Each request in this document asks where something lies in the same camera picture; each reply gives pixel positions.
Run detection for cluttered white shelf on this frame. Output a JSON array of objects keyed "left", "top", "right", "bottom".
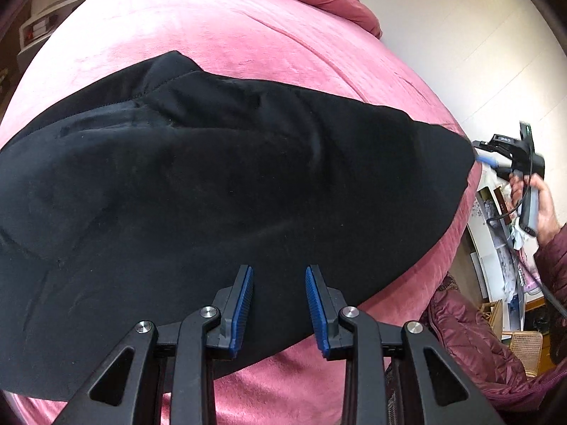
[{"left": 467, "top": 170, "right": 548, "bottom": 341}]

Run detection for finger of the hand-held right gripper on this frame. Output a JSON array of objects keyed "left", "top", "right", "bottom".
[{"left": 472, "top": 139, "right": 502, "bottom": 170}]

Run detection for person's purple quilted jacket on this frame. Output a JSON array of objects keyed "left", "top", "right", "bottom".
[{"left": 421, "top": 274, "right": 567, "bottom": 425}]

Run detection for person's right forearm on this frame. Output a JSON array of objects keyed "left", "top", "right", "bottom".
[{"left": 533, "top": 223, "right": 567, "bottom": 319}]

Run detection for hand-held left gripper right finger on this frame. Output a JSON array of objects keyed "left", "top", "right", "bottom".
[{"left": 305, "top": 264, "right": 506, "bottom": 425}]

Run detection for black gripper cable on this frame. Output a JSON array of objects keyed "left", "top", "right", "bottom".
[{"left": 486, "top": 172, "right": 567, "bottom": 319}]

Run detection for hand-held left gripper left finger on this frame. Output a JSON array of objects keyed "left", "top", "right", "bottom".
[{"left": 52, "top": 265, "right": 255, "bottom": 425}]

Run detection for person's right hand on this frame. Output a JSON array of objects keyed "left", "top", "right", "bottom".
[{"left": 509, "top": 172, "right": 562, "bottom": 251}]

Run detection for black pants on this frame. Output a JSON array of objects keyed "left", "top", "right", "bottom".
[{"left": 0, "top": 51, "right": 477, "bottom": 401}]

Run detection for pink bed blanket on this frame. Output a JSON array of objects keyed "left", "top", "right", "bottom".
[{"left": 0, "top": 0, "right": 483, "bottom": 425}]

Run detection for white bedside shelf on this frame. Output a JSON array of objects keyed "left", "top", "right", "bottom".
[{"left": 18, "top": 1, "right": 63, "bottom": 50}]

